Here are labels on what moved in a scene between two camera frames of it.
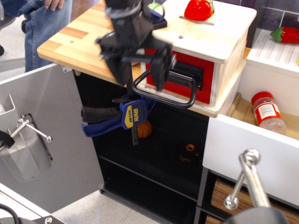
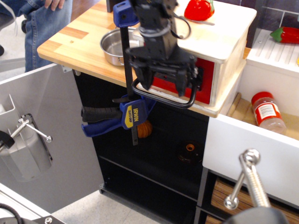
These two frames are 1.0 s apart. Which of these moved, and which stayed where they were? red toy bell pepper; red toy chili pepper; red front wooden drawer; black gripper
Moved: black gripper
Stayed: red front wooden drawer; red toy bell pepper; red toy chili pepper
